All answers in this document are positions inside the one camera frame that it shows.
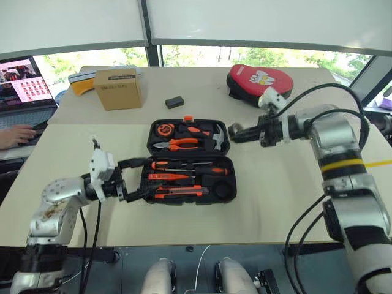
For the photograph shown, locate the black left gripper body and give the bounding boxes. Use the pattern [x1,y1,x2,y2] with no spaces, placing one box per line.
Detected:
[102,167,128,202]

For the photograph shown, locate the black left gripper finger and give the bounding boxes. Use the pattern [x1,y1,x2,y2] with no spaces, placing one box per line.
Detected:
[118,157,148,171]
[125,184,157,203]

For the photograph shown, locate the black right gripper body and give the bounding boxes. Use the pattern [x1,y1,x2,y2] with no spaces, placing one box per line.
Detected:
[258,111,283,148]

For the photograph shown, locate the silver shaft screwdriver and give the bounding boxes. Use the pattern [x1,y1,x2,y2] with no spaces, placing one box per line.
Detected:
[150,160,214,171]

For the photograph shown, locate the orange voltage tester pen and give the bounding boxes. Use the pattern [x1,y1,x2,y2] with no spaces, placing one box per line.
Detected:
[148,173,193,181]

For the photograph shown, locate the orange black utility knife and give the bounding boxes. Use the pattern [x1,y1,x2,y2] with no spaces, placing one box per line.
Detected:
[154,186,209,200]

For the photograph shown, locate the black shaft screwdriver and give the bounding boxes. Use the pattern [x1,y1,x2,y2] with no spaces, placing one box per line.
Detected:
[160,167,229,178]

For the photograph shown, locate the black tool case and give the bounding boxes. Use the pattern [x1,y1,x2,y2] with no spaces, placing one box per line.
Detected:
[146,115,238,206]

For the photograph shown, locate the person's bare hand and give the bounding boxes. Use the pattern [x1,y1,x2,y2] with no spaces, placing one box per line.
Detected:
[0,124,37,150]

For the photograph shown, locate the orange black tape measure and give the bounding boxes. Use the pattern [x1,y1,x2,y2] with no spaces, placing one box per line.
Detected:
[156,121,174,136]

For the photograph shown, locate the red black boxing pad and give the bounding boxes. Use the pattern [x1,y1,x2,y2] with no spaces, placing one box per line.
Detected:
[226,64,294,108]

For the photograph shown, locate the brown cardboard box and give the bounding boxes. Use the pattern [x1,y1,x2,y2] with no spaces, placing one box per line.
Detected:
[93,68,144,111]

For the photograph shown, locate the small black box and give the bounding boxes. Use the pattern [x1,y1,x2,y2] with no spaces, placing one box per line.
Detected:
[165,96,184,110]

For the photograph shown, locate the grey rounded robot knee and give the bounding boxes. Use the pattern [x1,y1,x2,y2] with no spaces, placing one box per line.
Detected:
[140,258,178,294]
[214,257,260,294]

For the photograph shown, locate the yellow white padded item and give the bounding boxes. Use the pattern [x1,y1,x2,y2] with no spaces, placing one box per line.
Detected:
[67,66,142,96]

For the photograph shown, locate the open laptop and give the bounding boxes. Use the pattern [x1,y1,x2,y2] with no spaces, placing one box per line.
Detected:
[0,55,59,145]

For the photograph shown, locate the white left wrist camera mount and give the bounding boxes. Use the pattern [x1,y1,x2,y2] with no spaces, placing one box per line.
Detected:
[88,136,116,202]

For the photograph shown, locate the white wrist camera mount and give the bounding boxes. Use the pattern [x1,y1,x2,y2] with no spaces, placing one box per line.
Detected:
[88,136,116,202]
[258,88,292,144]

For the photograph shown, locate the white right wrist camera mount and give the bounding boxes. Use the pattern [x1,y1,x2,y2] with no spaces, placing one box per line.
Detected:
[258,88,292,144]

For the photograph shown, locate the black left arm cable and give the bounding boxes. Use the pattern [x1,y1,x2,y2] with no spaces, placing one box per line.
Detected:
[78,200,102,294]

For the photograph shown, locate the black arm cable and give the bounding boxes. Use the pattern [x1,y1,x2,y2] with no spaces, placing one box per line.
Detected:
[78,200,102,294]
[277,83,371,294]

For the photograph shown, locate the orange handled pliers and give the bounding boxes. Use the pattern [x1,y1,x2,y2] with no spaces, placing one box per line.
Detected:
[152,138,200,152]

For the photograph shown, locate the claw hammer orange black handle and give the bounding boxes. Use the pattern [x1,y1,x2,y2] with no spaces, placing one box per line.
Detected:
[179,123,230,151]

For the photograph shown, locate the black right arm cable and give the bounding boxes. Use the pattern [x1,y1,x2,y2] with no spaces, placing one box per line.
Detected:
[277,83,371,294]

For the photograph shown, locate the white floor cable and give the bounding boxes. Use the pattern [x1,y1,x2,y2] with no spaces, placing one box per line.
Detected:
[194,244,212,294]

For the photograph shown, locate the dark window frame post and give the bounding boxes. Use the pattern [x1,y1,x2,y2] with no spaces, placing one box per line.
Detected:
[136,0,163,67]

